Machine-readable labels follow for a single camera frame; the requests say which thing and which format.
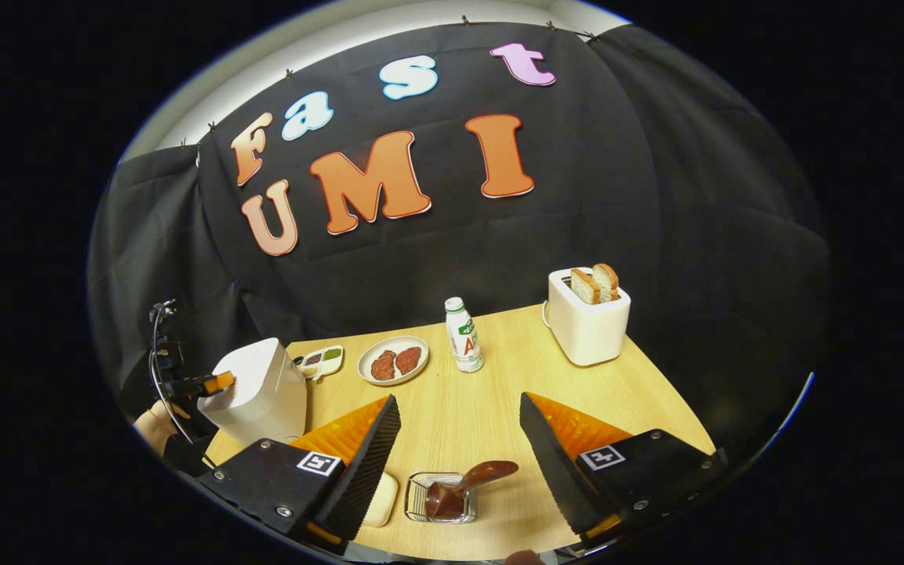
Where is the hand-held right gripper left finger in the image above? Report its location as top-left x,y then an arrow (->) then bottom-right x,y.
197,394 -> 402,554

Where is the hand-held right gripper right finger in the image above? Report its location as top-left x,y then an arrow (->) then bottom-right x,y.
519,392 -> 729,550

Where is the white rice cooker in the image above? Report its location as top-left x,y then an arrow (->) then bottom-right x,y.
197,337 -> 308,447

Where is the metal wire chopstick holder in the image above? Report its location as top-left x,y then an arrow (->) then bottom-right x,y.
405,471 -> 478,524

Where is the brown wooden spoon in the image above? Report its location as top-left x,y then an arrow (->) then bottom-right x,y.
425,460 -> 519,520

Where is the cream rice box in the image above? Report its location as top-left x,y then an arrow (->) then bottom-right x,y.
362,471 -> 399,528

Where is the white divided sauce dish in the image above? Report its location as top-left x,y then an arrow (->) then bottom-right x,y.
295,345 -> 344,381

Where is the white round plate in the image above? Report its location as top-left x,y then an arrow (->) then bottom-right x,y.
357,336 -> 430,386

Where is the white toaster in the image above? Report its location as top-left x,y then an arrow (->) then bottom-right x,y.
542,267 -> 632,367

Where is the white drink bottle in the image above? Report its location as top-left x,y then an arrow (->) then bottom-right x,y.
445,297 -> 484,373

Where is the toasted bread slice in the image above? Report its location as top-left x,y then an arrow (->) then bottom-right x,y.
592,263 -> 620,301
570,268 -> 602,305

